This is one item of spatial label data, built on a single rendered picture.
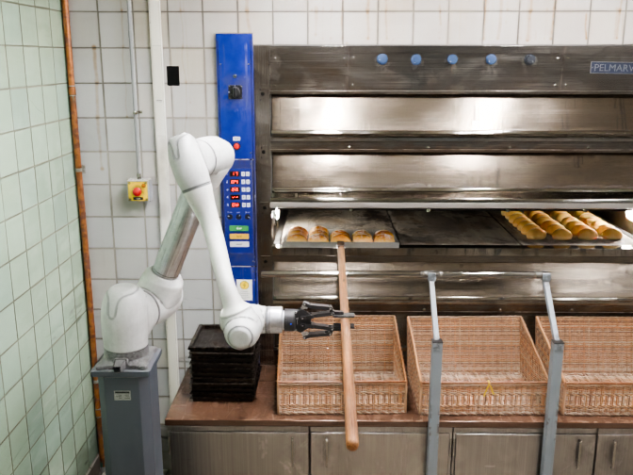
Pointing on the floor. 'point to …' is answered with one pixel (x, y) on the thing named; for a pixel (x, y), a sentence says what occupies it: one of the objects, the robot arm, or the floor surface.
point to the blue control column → (229, 115)
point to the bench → (381, 440)
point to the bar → (442, 350)
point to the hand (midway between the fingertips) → (344, 320)
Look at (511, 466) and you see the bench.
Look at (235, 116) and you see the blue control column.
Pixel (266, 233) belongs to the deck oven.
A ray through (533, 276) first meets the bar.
